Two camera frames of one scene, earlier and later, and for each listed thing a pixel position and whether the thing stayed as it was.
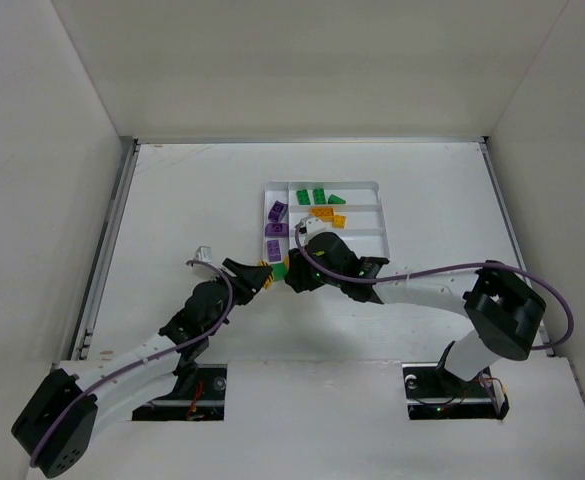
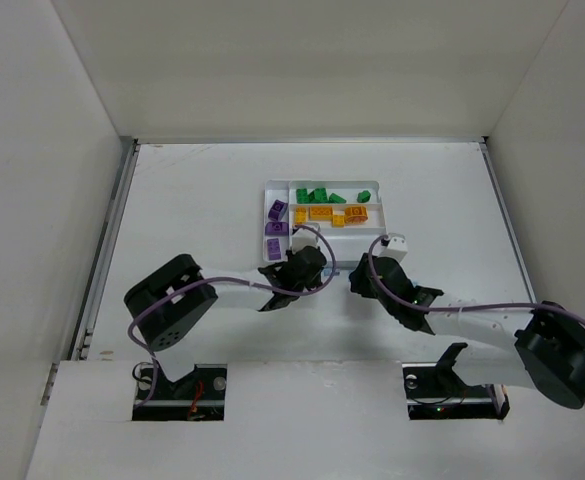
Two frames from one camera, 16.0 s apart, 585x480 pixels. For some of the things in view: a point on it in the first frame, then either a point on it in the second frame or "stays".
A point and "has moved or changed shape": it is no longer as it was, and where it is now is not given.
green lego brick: x=279 y=272 has moved or changed shape
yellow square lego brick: x=339 y=221 stays
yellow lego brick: x=324 y=214 stays
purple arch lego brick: x=277 y=211 stays
